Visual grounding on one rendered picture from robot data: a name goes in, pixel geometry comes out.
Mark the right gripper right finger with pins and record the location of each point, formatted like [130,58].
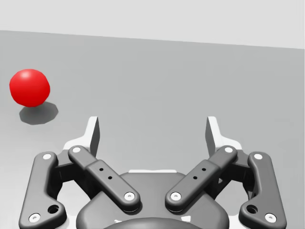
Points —
[205,173]

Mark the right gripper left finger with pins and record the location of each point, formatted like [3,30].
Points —
[100,173]

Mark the red ball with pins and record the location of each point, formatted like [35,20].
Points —
[29,87]

